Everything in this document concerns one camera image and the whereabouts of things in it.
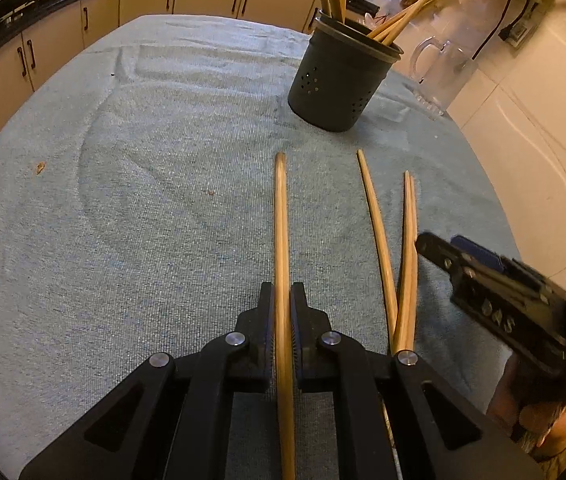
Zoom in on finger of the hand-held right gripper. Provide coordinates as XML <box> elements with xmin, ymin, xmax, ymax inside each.
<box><xmin>415</xmin><ymin>232</ymin><xmax>470</xmax><ymax>281</ymax></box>
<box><xmin>450</xmin><ymin>234</ymin><xmax>515</xmax><ymax>277</ymax></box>

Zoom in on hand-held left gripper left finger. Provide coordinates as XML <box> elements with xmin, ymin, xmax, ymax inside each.
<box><xmin>19</xmin><ymin>281</ymin><xmax>278</xmax><ymax>480</ymax></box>

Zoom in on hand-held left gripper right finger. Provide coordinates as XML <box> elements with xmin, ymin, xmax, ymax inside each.
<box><xmin>290</xmin><ymin>282</ymin><xmax>546</xmax><ymax>480</ymax></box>

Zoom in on black perforated utensil holder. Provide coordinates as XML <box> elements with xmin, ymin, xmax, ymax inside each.
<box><xmin>287</xmin><ymin>9</ymin><xmax>404</xmax><ymax>133</ymax></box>

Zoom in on person's right hand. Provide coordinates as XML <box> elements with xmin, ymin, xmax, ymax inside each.
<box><xmin>488</xmin><ymin>355</ymin><xmax>566</xmax><ymax>459</ymax></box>

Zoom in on blue-grey tablecloth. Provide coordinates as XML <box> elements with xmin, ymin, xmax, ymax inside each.
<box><xmin>0</xmin><ymin>14</ymin><xmax>521</xmax><ymax>480</ymax></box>

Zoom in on clear glass pitcher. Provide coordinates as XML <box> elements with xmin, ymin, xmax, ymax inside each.
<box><xmin>409</xmin><ymin>0</ymin><xmax>480</xmax><ymax>121</ymax></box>

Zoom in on beige kitchen cabinets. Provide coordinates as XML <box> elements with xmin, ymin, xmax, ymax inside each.
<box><xmin>0</xmin><ymin>0</ymin><xmax>379</xmax><ymax>171</ymax></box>

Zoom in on black kitchen countertop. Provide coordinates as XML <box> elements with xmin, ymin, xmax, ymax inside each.
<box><xmin>0</xmin><ymin>0</ymin><xmax>380</xmax><ymax>83</ymax></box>

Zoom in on gas stove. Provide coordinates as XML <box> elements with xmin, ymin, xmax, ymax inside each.
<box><xmin>0</xmin><ymin>7</ymin><xmax>38</xmax><ymax>36</ymax></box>

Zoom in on wall power outlet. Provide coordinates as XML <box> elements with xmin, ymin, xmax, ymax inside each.
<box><xmin>499</xmin><ymin>21</ymin><xmax>540</xmax><ymax>51</ymax></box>

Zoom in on black power cable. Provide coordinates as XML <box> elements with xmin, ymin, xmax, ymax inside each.
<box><xmin>472</xmin><ymin>0</ymin><xmax>539</xmax><ymax>63</ymax></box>

